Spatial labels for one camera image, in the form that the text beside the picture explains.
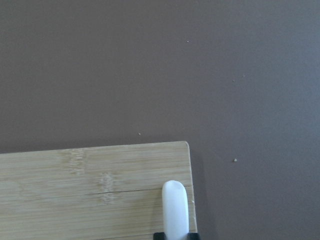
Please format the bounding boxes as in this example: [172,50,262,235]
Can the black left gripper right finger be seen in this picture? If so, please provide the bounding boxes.
[187,232,201,240]

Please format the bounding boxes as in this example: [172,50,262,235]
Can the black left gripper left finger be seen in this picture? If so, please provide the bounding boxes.
[152,232,166,240]

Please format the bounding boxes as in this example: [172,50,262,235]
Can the white ceramic spoon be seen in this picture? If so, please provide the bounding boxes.
[162,180,190,240]

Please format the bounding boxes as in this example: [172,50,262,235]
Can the bamboo cutting board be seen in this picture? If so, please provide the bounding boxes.
[0,141,197,240]

